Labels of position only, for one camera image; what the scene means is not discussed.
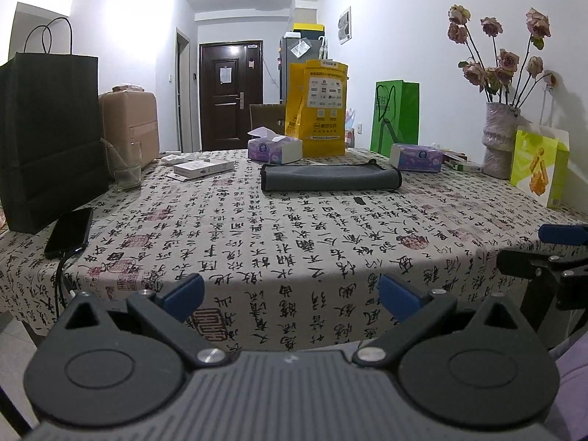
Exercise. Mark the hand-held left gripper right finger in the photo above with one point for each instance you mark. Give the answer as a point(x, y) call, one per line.
point(400, 295)

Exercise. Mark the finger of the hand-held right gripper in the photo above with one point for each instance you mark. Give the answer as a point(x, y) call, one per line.
point(562, 233)
point(542, 268)

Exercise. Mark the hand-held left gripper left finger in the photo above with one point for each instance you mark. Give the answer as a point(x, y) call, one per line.
point(183, 293)

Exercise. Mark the grey pouch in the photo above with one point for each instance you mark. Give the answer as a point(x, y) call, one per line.
point(328, 178)

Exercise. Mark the white and green paper bag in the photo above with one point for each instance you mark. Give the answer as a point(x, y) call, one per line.
point(540, 165)

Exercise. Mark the small black clip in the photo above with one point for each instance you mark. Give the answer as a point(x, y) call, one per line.
point(358, 200)

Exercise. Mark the person's purple clothing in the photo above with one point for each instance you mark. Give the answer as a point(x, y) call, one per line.
point(572, 376)

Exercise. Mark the grey wrapped vase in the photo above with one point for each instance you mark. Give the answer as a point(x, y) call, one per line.
point(500, 140)

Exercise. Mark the calligraphy printed tablecloth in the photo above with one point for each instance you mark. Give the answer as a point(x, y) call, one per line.
point(294, 248)

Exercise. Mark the small green and white box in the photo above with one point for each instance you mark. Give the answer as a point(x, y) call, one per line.
point(461, 161)

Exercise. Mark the flat white box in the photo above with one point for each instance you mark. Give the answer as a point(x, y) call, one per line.
point(202, 168)

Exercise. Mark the black smartphone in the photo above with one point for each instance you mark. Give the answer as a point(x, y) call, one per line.
point(69, 232)

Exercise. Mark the white crumpled paper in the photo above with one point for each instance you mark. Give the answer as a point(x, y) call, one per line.
point(171, 159)

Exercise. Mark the clear drinking glass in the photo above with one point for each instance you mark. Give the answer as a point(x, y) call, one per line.
point(125, 167)

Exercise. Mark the purple tissue pack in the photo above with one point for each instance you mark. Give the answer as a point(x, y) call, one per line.
point(275, 148)
point(415, 156)

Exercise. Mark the brown cardboard box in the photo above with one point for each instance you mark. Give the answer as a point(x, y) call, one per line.
point(129, 124)

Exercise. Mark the dried pink roses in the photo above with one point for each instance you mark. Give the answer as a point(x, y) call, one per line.
point(500, 62)

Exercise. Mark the brown chair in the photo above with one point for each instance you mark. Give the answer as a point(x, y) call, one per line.
point(266, 119)

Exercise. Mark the black paper bag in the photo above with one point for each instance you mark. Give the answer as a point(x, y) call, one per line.
point(48, 147)

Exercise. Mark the dark brown door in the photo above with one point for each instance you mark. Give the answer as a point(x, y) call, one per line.
point(229, 96)

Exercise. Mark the yellow paper bag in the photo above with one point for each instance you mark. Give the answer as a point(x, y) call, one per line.
point(317, 110)

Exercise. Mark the grey refrigerator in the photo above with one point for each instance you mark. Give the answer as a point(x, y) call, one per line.
point(294, 64)

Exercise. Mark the yellow box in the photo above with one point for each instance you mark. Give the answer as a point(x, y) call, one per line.
point(307, 27)

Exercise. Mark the wall picture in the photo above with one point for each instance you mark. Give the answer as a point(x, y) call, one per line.
point(344, 25)

